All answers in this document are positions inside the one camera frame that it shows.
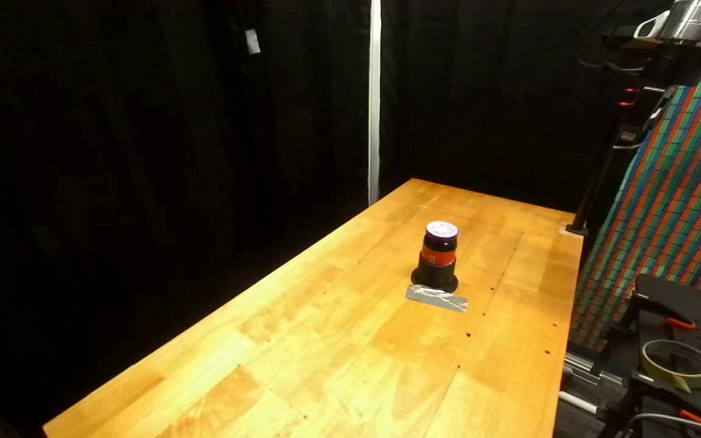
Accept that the orange handled clamp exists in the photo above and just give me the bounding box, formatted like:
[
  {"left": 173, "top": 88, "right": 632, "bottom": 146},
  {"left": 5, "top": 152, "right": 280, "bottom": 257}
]
[{"left": 628, "top": 293, "right": 697, "bottom": 331}]

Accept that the white vertical pole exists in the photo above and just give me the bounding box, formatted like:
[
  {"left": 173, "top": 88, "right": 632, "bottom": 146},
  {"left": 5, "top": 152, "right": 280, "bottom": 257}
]
[{"left": 364, "top": 0, "right": 381, "bottom": 203}]

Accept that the dark brown cup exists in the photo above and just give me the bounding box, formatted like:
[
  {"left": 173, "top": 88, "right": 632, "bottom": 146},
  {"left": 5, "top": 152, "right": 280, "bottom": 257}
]
[{"left": 419, "top": 220, "right": 456, "bottom": 292}]

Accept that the black tripod stand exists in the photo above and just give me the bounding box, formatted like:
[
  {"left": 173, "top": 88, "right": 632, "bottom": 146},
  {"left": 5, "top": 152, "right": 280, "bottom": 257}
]
[{"left": 566, "top": 31, "right": 672, "bottom": 235}]

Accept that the grey tape strip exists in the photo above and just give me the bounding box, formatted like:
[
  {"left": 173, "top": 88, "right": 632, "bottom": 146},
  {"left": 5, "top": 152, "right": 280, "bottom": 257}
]
[{"left": 406, "top": 284, "right": 467, "bottom": 310}]

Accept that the colourful woven panel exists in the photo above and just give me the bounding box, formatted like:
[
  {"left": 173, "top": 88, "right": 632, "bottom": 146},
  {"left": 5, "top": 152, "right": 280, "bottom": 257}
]
[{"left": 570, "top": 81, "right": 701, "bottom": 348}]

